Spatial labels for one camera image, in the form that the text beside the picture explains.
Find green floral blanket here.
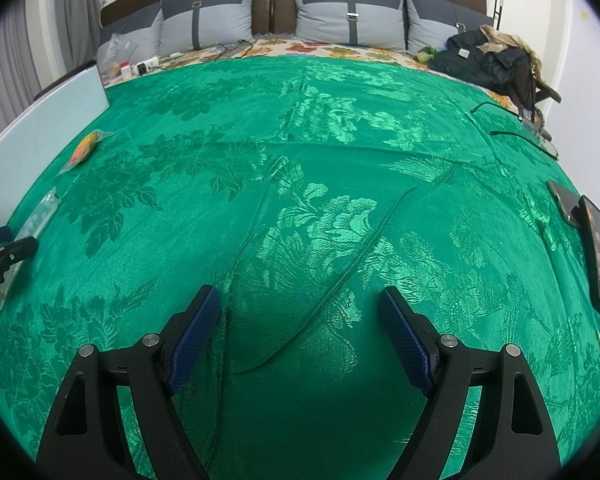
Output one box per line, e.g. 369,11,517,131
0,55,600,480

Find small dark smartphone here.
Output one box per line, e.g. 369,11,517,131
547,179,588,226

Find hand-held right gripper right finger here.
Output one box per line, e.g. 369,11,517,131
378,286,563,480

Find long clear snack packet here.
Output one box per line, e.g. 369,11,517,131
0,187,63,313

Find small orange snack packet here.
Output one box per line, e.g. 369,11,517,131
57,129,115,177

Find black jacket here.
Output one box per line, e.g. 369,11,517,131
430,30,536,106

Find black chair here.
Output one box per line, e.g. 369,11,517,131
510,50,563,111

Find floral bed sheet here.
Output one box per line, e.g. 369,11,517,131
102,35,531,111

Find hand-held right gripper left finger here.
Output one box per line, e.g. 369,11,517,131
35,284,222,480

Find grey strapped pillow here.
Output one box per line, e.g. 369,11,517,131
159,0,259,57
290,0,407,52
404,0,496,55
96,6,164,63

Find pale blue board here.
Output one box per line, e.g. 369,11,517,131
0,67,111,233

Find eyeglasses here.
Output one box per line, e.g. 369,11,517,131
470,101,561,162

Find grey curtain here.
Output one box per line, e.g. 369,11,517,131
0,0,102,148

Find clear plastic bag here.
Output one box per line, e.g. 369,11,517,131
96,32,141,83

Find beige garment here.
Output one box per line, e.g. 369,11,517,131
479,24,543,81

